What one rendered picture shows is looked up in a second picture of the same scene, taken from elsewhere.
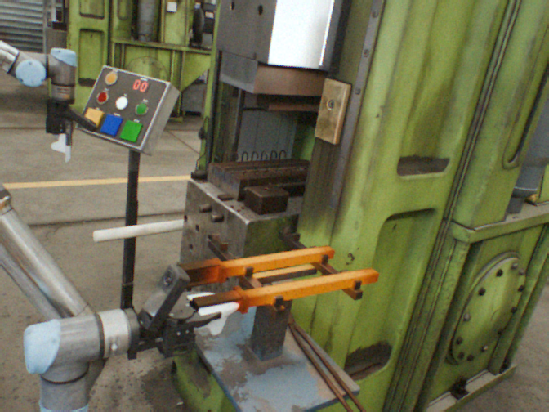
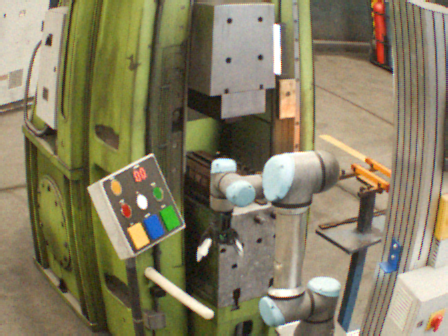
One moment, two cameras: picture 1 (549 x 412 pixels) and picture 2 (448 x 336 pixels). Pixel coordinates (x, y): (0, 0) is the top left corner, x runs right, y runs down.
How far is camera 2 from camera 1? 3.60 m
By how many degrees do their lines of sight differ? 78
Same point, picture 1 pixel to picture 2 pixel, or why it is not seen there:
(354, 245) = not seen: hidden behind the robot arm
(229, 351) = (368, 236)
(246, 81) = (256, 106)
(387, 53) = (307, 56)
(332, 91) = (287, 86)
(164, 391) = not seen: outside the picture
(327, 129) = (289, 110)
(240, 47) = (244, 85)
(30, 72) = not seen: hidden behind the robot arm
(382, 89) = (309, 74)
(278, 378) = (379, 225)
